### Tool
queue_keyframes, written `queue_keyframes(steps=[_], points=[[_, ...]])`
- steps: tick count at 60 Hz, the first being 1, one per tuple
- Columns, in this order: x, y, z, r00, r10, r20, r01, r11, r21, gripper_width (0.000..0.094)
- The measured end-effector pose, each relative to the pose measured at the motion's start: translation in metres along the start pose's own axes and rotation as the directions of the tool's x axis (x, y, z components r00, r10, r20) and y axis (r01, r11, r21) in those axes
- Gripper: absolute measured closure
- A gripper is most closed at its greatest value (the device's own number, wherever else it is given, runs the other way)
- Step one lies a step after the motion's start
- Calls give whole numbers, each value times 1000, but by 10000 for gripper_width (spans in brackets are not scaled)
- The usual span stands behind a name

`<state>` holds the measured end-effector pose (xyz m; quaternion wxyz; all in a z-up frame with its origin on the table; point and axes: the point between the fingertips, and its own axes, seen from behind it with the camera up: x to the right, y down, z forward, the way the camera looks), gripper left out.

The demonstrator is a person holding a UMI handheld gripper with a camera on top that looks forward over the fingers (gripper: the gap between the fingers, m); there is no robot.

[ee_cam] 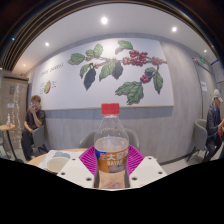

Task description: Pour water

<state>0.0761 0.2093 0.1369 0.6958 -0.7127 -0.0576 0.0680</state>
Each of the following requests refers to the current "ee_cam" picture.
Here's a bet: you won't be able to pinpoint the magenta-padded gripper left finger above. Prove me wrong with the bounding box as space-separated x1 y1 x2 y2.
56 145 98 190

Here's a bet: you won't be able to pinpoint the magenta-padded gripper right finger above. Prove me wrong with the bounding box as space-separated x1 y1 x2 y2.
126 145 168 190

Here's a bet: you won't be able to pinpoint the clear red-capped water bottle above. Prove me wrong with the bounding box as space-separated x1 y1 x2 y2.
93 102 130 190

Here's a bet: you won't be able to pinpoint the person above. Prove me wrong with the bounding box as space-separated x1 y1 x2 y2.
20 94 46 161
205 88 224 159

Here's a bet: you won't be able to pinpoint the small round wooden side table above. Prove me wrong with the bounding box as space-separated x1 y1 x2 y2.
0 123 17 160

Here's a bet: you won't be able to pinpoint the round ceiling lights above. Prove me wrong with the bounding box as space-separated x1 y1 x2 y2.
9 15 208 54

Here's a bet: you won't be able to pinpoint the coffee branch wall mural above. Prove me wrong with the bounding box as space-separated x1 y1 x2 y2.
30 37 175 111

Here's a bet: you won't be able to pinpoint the white wall notice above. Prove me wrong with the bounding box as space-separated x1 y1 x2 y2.
200 80 208 93

